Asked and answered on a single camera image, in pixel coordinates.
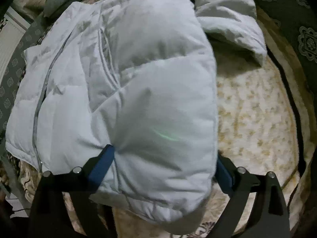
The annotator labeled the white sliding wardrobe door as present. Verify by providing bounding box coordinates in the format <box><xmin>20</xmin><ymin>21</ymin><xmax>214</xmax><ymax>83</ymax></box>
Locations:
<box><xmin>0</xmin><ymin>7</ymin><xmax>30</xmax><ymax>80</ymax></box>

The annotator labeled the dark grey patterned blanket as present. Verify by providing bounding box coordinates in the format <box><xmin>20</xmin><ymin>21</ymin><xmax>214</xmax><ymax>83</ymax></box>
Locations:
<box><xmin>255</xmin><ymin>0</ymin><xmax>316</xmax><ymax>95</ymax></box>

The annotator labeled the light grey puffer jacket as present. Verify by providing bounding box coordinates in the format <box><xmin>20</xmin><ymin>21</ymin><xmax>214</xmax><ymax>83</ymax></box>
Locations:
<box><xmin>6</xmin><ymin>0</ymin><xmax>266</xmax><ymax>232</ymax></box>

